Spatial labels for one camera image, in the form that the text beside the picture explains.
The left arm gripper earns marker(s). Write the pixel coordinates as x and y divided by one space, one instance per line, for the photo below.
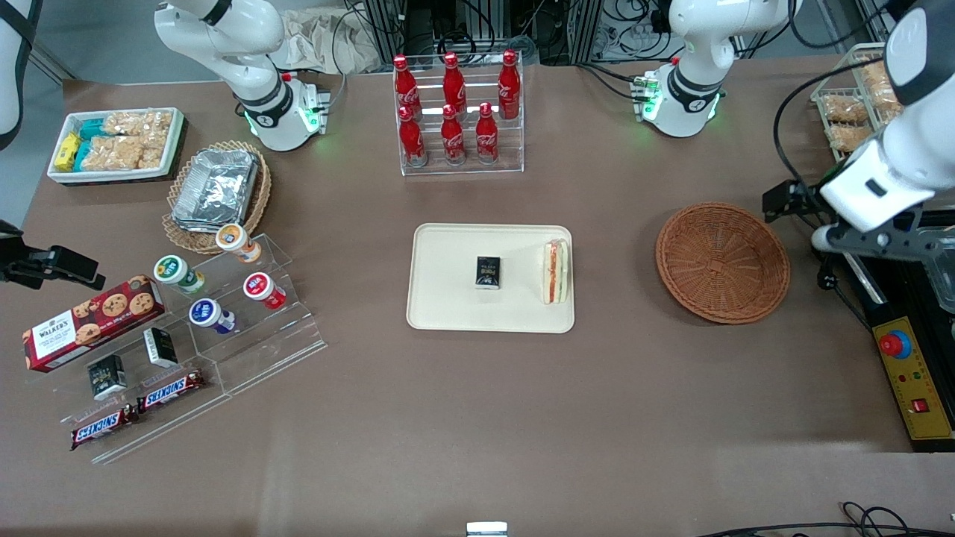
804 200

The clear plastic container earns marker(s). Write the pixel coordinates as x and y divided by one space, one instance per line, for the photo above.
941 283

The red cola bottle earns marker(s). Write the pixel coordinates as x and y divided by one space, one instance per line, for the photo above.
453 138
412 142
486 138
509 89
407 89
454 86

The Snickers bar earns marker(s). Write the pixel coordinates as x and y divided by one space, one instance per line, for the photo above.
170 390
104 426

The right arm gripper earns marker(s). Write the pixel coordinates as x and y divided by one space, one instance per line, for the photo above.
16 263

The black machine with yellow panel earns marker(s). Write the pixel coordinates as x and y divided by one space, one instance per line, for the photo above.
895 298

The clear rice cracker pack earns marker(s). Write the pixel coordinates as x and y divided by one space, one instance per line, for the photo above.
130 123
153 153
112 153

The bagged cracker snack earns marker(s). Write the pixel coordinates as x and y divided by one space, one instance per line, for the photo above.
850 138
879 82
847 108

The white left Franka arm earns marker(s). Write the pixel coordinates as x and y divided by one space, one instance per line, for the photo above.
694 45

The pale oval wicker tray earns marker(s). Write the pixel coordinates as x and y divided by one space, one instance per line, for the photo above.
175 235

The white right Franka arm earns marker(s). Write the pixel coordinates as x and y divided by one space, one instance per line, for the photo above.
246 30

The red Walkers cookie box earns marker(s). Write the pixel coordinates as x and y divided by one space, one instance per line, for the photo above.
89 321

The red lid cup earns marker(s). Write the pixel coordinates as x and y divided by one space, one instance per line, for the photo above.
257 285

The red emergency stop button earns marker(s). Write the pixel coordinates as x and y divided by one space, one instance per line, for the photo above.
894 344

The cream plastic serving tray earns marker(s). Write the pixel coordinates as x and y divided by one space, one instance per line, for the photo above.
448 298

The white rectangular snack tray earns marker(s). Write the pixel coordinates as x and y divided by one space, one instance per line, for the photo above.
104 176

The yellow snack packet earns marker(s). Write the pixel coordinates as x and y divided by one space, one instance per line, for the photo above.
67 151

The green lid cup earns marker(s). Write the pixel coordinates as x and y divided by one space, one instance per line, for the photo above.
170 268

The teal snack packet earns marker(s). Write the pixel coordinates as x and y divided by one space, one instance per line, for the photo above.
81 155
91 130

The blue lid cup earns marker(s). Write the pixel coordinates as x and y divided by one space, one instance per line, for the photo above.
203 312

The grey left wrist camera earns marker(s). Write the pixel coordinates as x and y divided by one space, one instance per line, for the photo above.
827 237

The brown round wicker basket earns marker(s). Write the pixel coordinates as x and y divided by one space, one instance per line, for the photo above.
724 261

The orange lid cup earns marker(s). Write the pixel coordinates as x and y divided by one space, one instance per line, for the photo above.
233 239

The crumpled beige paper bag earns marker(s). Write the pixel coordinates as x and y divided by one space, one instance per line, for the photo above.
328 41

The triangle sandwich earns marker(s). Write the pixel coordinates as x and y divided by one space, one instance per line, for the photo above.
556 272

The clear acrylic tiered stand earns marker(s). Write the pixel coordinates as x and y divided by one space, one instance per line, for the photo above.
283 350

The clear acrylic bottle rack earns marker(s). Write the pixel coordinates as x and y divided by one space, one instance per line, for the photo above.
511 149

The stack of foil trays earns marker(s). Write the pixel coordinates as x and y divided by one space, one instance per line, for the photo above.
216 186

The aluminium equipment frame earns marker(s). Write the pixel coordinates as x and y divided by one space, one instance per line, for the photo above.
388 22

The small black carton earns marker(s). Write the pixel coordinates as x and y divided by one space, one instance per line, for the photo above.
107 377
160 347
488 272

